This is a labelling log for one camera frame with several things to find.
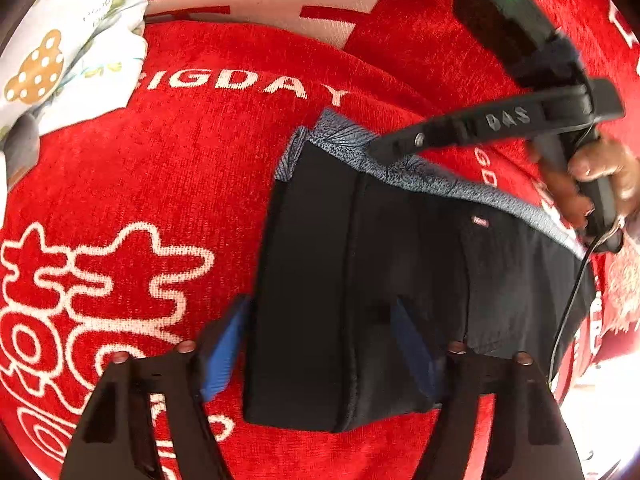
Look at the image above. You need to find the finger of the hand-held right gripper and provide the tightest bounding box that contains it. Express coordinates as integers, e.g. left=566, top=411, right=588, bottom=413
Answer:
left=367, top=113, right=482, bottom=162

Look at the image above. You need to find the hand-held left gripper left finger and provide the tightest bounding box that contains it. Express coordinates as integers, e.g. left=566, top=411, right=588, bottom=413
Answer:
left=60, top=295, right=252, bottom=480

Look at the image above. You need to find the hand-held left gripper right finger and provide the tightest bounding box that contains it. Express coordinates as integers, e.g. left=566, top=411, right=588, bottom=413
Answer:
left=390, top=296, right=586, bottom=480

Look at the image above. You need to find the black pants blue-grey waistband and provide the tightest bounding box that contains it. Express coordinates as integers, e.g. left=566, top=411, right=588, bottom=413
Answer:
left=242, top=107, right=598, bottom=433

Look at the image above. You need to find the person's right hand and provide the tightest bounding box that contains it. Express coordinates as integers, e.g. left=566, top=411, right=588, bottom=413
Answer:
left=530, top=139, right=640, bottom=232

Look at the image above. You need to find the red printed sofa cover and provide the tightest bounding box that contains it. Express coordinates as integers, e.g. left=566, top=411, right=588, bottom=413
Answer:
left=0, top=0, right=640, bottom=480

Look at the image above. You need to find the white cloth gold print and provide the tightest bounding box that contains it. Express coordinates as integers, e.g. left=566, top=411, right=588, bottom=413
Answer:
left=0, top=0, right=149, bottom=136

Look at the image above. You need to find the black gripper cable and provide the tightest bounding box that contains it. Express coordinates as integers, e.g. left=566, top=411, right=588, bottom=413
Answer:
left=546, top=217, right=627, bottom=392

